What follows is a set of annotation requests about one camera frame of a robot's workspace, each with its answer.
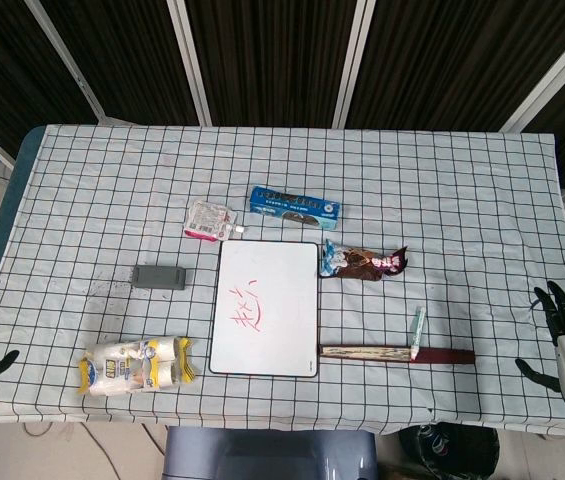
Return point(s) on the blue checked tablecloth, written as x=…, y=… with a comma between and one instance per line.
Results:
x=412, y=200

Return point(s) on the white green marker red tip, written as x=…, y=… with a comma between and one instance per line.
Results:
x=418, y=330

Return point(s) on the white and pink spout pouch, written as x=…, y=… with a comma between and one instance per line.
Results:
x=209, y=220

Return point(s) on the dark grey whiteboard eraser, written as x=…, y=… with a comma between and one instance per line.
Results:
x=159, y=277

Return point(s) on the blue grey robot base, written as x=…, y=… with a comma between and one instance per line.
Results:
x=272, y=455

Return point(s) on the white partition frame post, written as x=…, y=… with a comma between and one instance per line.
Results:
x=552, y=75
x=67, y=60
x=189, y=60
x=354, y=60

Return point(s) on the blue cookie box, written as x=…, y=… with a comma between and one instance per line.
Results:
x=292, y=205

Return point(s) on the brown and blue snack wrapper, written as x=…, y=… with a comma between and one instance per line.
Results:
x=357, y=262

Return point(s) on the white whiteboard with black frame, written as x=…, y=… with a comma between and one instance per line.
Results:
x=267, y=310

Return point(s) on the black bag on floor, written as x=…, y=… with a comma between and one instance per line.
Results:
x=452, y=452

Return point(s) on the plastic wrap rolls yellow pack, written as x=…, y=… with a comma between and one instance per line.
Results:
x=127, y=367

